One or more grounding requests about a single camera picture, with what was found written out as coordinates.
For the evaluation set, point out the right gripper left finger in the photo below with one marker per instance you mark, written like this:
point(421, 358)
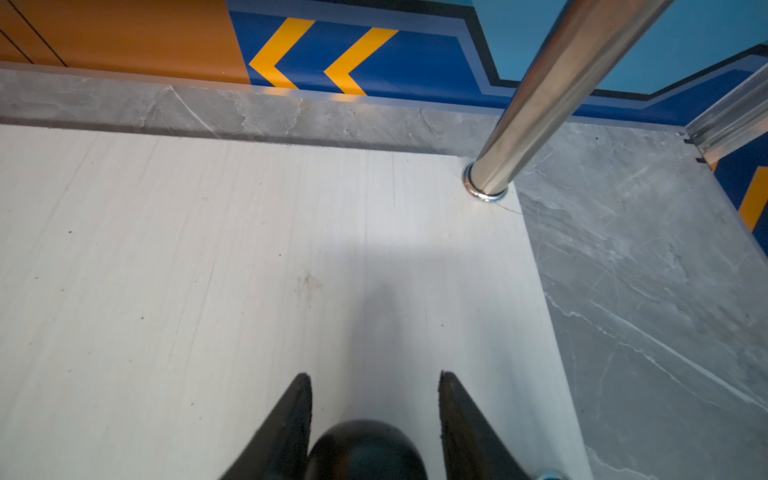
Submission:
point(279, 447)

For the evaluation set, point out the black white Kuromi figure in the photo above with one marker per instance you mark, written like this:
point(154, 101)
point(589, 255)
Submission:
point(364, 449)

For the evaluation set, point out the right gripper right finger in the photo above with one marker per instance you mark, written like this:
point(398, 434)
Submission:
point(471, 448)

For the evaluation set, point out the aluminium frame post right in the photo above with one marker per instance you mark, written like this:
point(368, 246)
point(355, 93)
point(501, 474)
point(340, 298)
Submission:
point(733, 121)

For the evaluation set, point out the white two-tier shelf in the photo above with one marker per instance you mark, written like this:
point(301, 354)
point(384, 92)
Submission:
point(159, 294)

